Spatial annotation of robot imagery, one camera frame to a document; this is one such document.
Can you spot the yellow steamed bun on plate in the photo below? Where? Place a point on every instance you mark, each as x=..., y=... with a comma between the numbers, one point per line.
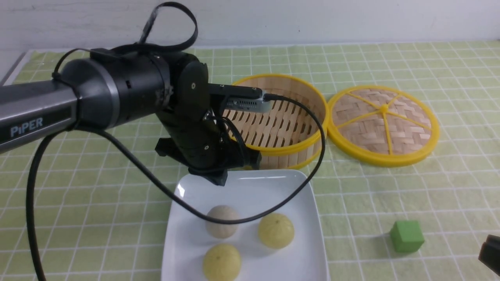
x=221, y=262

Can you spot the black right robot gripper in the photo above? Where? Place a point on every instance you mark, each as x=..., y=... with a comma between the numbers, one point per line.
x=490, y=253

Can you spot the yellow-rimmed bamboo steamer basket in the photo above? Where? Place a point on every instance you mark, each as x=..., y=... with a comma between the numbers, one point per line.
x=286, y=136

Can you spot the white square plate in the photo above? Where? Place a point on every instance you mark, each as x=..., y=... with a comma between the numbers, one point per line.
x=249, y=193

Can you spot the yellow-rimmed woven steamer lid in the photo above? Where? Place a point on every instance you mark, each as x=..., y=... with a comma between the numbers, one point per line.
x=382, y=126

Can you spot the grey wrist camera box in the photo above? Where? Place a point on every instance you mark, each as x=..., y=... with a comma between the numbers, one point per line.
x=248, y=105

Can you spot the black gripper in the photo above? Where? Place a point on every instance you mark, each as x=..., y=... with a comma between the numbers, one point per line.
x=200, y=137

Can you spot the green cube block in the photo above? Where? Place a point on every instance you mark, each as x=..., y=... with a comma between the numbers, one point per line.
x=406, y=236

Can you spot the yellow steamed bun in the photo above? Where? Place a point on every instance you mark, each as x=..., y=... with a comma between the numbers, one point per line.
x=221, y=262
x=276, y=230

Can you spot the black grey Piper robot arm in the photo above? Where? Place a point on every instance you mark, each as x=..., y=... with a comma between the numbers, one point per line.
x=102, y=92

